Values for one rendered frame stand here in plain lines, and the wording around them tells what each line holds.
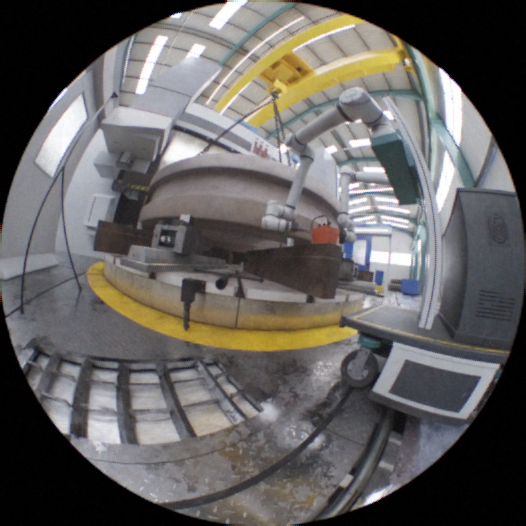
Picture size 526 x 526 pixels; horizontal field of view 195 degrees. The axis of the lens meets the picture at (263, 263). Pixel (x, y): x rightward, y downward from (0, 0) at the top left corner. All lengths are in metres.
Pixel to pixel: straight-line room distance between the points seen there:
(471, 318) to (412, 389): 0.30
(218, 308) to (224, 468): 0.92
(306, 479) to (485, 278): 0.74
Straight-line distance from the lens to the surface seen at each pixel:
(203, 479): 0.48
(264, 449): 0.51
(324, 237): 1.11
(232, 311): 1.07
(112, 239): 2.25
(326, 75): 11.62
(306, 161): 1.27
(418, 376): 0.62
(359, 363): 0.71
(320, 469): 0.52
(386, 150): 0.87
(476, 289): 0.67
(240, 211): 1.61
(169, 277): 1.14
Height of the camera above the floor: 0.47
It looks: 1 degrees up
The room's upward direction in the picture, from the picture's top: 9 degrees clockwise
